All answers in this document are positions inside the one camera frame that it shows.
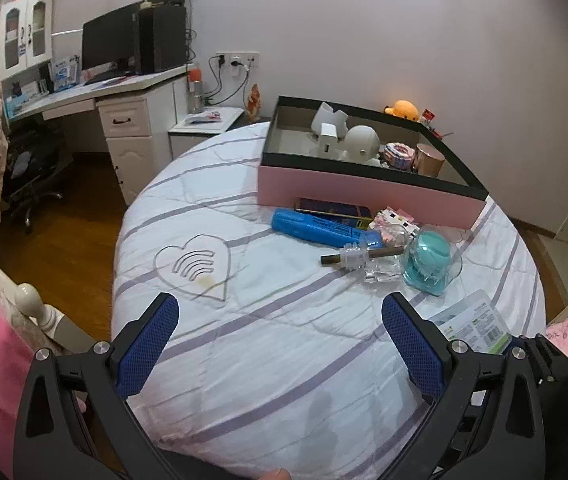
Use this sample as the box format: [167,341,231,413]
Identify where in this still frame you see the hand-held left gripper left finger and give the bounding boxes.
[12,291,181,480]

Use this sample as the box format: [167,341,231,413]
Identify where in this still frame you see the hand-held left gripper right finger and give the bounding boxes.
[381,291,547,480]

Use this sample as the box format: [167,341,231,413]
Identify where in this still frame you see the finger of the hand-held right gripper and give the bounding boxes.
[510,334,568,396]

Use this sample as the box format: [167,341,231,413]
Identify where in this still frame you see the pink box with black rim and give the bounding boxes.
[257,95,489,231]

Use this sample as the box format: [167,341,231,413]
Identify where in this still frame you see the rose gold round jar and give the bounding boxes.
[414,143,447,178]

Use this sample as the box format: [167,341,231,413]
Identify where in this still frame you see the flower decorated round tin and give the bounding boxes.
[383,142,417,170]

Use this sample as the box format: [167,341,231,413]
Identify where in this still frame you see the silvery white sphere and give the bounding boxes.
[344,125,381,161]

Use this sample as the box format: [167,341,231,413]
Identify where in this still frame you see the white cube box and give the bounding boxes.
[316,122,341,158]

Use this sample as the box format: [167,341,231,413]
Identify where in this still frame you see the white cup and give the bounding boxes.
[311,101,349,136]

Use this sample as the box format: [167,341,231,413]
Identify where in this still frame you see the clear package with green label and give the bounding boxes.
[426,290,512,356]

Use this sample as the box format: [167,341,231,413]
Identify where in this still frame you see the clear glass bottle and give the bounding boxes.
[341,242,407,284]

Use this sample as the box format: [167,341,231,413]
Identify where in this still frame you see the teal ball in clear case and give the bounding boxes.
[403,227,464,296]

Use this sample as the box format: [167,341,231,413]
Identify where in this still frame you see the brown pencil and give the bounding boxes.
[320,247,407,265]

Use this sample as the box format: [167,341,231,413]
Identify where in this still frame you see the white striped quilt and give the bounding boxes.
[110,121,549,478]

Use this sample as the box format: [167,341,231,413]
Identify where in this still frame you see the pink white hair clips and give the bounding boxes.
[371,207,417,243]

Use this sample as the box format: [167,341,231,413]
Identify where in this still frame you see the blue tube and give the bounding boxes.
[270,208,382,251]

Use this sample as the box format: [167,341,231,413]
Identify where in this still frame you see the dark blue flat case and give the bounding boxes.
[294,197,375,231]

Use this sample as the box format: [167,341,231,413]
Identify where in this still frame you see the low white cabinet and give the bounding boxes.
[167,106,245,161]

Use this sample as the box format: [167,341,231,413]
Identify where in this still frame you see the red toy box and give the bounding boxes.
[421,119,457,142]

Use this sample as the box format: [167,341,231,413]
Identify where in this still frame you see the black office chair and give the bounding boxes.
[0,120,72,233]

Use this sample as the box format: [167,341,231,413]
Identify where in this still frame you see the white desk with drawers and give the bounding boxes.
[6,62,199,206]

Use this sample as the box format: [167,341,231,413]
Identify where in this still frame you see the pink pouch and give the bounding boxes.
[186,110,225,125]

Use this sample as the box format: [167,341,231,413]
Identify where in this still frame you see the orange octopus plush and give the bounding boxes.
[384,100,421,122]

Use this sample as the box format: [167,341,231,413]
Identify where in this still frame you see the bottle with orange cap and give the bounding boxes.
[186,64,205,114]

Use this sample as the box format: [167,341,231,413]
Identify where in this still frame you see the orange figurine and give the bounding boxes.
[245,84,263,122]

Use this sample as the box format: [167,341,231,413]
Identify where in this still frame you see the black keyboard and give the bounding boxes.
[85,70,125,85]

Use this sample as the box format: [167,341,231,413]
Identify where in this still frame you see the blue desk organizer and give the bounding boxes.
[3,94,41,117]

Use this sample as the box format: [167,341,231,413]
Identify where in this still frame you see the blue white box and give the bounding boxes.
[53,56,81,92]

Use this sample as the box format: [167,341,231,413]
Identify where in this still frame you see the black computer tower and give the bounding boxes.
[136,5,188,75]

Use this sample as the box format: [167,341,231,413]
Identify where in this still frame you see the white glass door cabinet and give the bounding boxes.
[0,0,55,81]

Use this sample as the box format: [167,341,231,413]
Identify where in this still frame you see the black computer monitor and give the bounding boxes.
[81,2,142,73]

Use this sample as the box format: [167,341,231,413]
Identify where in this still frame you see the cream bed frame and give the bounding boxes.
[0,225,80,356]

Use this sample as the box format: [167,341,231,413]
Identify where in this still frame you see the black cable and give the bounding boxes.
[206,57,229,106]

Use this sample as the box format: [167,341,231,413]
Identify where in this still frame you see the white cable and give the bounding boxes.
[234,62,253,106]

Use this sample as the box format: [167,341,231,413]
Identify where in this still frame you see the white wall outlet strip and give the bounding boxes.
[215,51,259,68]

